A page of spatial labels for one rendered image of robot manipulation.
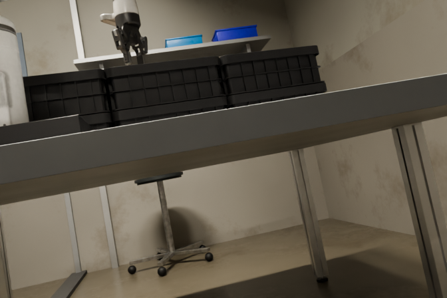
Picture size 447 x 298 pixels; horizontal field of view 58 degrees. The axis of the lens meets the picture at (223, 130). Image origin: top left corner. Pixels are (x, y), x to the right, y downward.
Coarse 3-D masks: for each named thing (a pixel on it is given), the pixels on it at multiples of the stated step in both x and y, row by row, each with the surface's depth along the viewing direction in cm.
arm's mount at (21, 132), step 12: (48, 120) 65; (60, 120) 65; (72, 120) 65; (84, 120) 72; (0, 132) 63; (12, 132) 64; (24, 132) 64; (36, 132) 64; (48, 132) 65; (60, 132) 65; (72, 132) 65; (0, 144) 63
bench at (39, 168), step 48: (336, 96) 49; (384, 96) 50; (432, 96) 51; (48, 144) 42; (96, 144) 43; (144, 144) 44; (192, 144) 45; (240, 144) 52; (288, 144) 93; (0, 192) 58; (48, 192) 114; (432, 192) 112; (0, 240) 176; (432, 240) 110; (0, 288) 173; (432, 288) 112
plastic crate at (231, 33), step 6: (216, 30) 332; (222, 30) 333; (228, 30) 335; (234, 30) 335; (240, 30) 336; (246, 30) 337; (252, 30) 338; (216, 36) 335; (222, 36) 333; (228, 36) 334; (234, 36) 335; (240, 36) 336; (246, 36) 336; (252, 36) 337
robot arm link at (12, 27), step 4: (0, 16) 69; (0, 20) 69; (4, 20) 70; (8, 20) 71; (0, 24) 69; (4, 24) 69; (8, 24) 70; (12, 24) 71; (0, 28) 69; (4, 28) 69; (8, 28) 70; (12, 28) 71; (12, 32) 71; (16, 36) 73
